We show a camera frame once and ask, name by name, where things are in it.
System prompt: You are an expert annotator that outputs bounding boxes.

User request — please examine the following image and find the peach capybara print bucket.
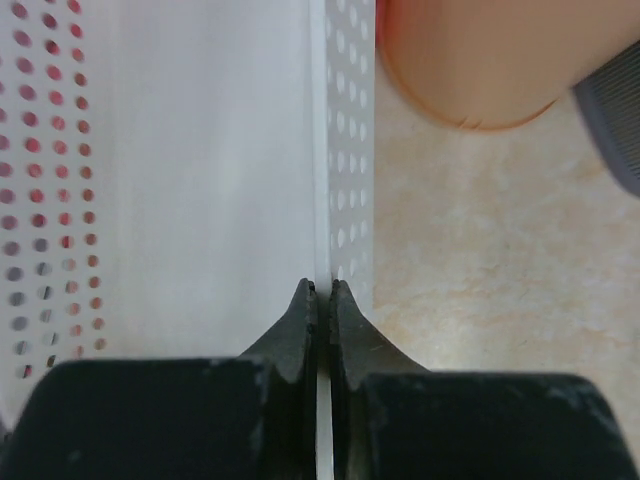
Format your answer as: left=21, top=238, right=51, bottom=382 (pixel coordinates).
left=376, top=0, right=639, bottom=131

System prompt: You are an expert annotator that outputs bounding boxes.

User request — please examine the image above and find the grey slatted waste bin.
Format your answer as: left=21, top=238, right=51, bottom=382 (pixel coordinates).
left=573, top=43, right=640, bottom=197

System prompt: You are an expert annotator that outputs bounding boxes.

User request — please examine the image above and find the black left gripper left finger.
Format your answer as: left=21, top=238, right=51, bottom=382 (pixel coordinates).
left=1, top=279, right=318, bottom=479

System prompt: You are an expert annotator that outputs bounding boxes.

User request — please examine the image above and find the white plastic basket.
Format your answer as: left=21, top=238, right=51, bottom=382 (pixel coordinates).
left=1, top=1, right=376, bottom=479

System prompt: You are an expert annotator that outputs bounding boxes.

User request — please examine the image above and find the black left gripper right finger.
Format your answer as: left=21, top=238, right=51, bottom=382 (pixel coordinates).
left=328, top=280, right=639, bottom=479

